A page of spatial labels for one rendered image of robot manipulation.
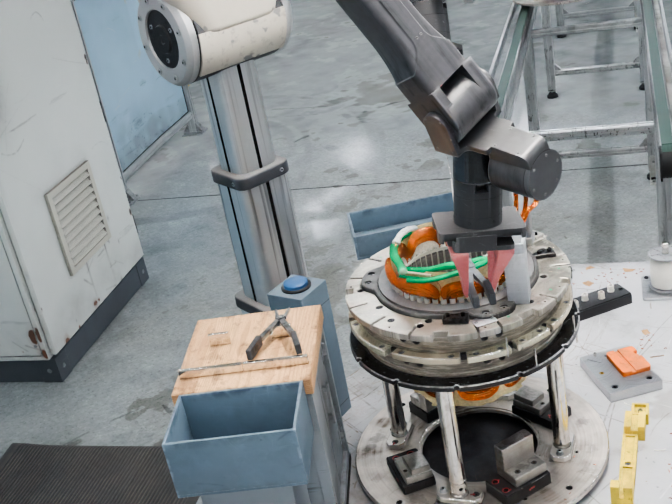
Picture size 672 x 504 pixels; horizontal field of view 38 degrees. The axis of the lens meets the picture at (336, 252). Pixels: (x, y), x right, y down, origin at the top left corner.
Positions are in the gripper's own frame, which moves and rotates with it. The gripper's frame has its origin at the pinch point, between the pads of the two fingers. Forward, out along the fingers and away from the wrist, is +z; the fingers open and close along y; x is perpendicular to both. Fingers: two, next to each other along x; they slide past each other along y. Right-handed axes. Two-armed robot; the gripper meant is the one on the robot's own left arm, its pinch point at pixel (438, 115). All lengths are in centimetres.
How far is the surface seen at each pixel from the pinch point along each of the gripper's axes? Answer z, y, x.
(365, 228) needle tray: 15.8, 37.2, 26.4
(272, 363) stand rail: 29.9, -10.9, 23.9
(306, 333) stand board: 27.6, -2.2, 22.3
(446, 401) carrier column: 38.4, -1.3, 3.4
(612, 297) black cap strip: 35, 60, -12
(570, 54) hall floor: -52, 495, 52
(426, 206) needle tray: 13.3, 41.1, 15.8
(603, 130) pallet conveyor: 2, 176, 0
